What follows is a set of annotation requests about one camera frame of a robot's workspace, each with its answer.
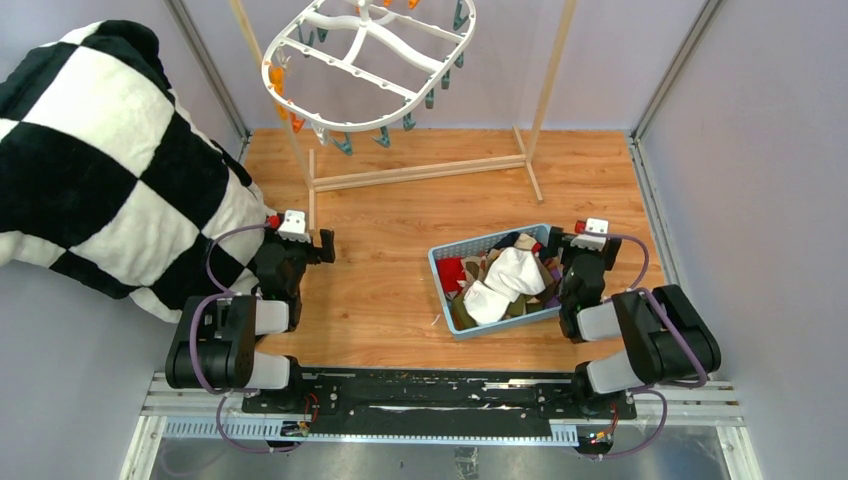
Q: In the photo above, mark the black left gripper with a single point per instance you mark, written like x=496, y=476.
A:
x=316, y=255

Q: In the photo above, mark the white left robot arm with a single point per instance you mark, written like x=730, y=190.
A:
x=214, y=348

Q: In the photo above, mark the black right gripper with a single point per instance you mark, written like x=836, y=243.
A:
x=609, y=257

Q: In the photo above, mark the white sock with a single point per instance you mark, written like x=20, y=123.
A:
x=513, y=273
x=483, y=304

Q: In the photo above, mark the green brown striped sock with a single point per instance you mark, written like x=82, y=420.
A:
x=461, y=318

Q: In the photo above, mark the black white checkered blanket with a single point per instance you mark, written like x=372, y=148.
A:
x=105, y=178

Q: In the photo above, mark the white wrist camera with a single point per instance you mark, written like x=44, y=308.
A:
x=590, y=234
x=291, y=225

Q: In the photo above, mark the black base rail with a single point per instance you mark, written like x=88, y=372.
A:
x=437, y=403

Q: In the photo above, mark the wooden drying rack frame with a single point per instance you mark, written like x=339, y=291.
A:
x=523, y=159

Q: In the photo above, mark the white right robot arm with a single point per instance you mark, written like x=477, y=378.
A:
x=665, y=339

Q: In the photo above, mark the red sock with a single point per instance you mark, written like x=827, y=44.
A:
x=452, y=275

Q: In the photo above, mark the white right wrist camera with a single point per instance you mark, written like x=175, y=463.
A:
x=590, y=234

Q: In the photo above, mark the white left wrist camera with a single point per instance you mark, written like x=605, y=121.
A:
x=291, y=225

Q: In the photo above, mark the white round clip hanger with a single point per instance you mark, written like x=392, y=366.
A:
x=371, y=63

